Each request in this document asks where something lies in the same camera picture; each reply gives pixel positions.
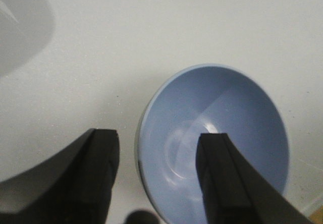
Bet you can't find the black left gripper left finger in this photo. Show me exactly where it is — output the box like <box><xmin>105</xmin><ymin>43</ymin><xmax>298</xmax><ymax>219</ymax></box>
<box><xmin>1</xmin><ymin>129</ymin><xmax>119</xmax><ymax>223</ymax></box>

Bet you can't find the blue bowl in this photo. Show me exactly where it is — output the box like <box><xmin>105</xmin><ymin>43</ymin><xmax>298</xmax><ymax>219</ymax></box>
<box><xmin>136</xmin><ymin>64</ymin><xmax>290</xmax><ymax>223</ymax></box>

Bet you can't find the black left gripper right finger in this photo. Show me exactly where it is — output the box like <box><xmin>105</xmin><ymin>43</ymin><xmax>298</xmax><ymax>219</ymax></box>
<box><xmin>196</xmin><ymin>133</ymin><xmax>311</xmax><ymax>223</ymax></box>

